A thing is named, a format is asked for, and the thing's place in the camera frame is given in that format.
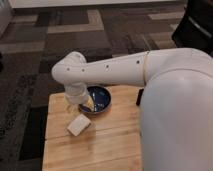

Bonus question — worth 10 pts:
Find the white cabinet corner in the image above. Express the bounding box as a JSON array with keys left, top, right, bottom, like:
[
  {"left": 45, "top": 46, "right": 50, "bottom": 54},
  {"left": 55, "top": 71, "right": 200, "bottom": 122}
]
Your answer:
[{"left": 0, "top": 0, "right": 14, "bottom": 37}]

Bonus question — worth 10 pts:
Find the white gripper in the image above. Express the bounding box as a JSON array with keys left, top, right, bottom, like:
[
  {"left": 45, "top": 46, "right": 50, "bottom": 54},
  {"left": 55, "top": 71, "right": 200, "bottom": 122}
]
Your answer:
[{"left": 65, "top": 87, "right": 89, "bottom": 106}]

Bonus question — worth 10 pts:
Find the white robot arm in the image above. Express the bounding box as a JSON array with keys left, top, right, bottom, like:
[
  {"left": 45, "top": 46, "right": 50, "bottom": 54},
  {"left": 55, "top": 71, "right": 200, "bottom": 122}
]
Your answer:
[{"left": 52, "top": 48, "right": 213, "bottom": 171}]

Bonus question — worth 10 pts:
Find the black phone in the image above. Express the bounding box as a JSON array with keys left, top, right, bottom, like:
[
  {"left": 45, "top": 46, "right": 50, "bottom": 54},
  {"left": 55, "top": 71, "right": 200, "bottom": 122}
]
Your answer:
[{"left": 136, "top": 89, "right": 144, "bottom": 106}]

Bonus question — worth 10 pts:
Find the black chair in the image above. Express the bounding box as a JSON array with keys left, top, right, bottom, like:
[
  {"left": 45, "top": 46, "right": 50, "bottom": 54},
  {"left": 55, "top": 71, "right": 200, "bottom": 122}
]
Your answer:
[{"left": 172, "top": 0, "right": 213, "bottom": 54}]

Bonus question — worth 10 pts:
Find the dark blue bowl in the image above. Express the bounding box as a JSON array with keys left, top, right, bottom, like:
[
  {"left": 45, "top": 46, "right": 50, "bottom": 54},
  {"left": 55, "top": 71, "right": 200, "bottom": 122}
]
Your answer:
[{"left": 79, "top": 85, "right": 111, "bottom": 114}]

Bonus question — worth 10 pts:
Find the white rectangular sponge block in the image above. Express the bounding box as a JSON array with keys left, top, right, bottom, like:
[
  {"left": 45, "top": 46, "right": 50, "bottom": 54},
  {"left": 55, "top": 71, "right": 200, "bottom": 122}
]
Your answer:
[{"left": 67, "top": 114, "right": 91, "bottom": 136}]

